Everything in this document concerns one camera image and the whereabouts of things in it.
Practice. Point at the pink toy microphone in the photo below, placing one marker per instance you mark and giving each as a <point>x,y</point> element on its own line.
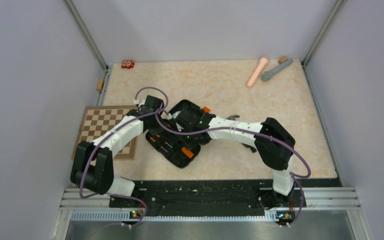
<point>263,61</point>

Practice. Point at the long orange handled screwdriver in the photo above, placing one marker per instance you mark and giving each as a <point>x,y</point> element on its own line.
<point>183,153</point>

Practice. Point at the left wooden block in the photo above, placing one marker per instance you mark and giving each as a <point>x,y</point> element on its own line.
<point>100,85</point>

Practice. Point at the wooden block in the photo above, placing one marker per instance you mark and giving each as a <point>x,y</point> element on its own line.
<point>283,59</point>
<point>100,85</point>

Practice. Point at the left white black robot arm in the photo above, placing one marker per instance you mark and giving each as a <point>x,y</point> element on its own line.
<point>93,167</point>

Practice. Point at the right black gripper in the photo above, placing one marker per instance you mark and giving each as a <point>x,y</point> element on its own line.
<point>190,144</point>

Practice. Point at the red toy car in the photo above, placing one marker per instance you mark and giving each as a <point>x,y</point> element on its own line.
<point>127,64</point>

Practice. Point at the black plastic tool case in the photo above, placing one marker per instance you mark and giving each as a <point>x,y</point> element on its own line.
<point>174,139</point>

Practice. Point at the back wooden block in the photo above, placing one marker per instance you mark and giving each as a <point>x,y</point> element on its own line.
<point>283,59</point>

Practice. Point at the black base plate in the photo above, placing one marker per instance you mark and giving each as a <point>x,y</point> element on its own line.
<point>203,198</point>

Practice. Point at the wooden chessboard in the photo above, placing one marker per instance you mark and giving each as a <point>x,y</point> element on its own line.
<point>97,120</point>

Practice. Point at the aluminium frame rail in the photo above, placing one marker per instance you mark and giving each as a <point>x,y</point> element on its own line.
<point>96,207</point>

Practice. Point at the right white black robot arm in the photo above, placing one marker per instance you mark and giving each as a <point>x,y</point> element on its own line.
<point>269,138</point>

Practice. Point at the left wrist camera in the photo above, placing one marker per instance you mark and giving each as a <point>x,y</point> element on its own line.
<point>139,103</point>

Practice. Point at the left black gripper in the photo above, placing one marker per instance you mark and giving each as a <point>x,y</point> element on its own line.
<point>158,128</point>

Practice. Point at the grey toy microphone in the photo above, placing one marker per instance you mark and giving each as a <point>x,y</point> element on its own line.
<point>267,75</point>

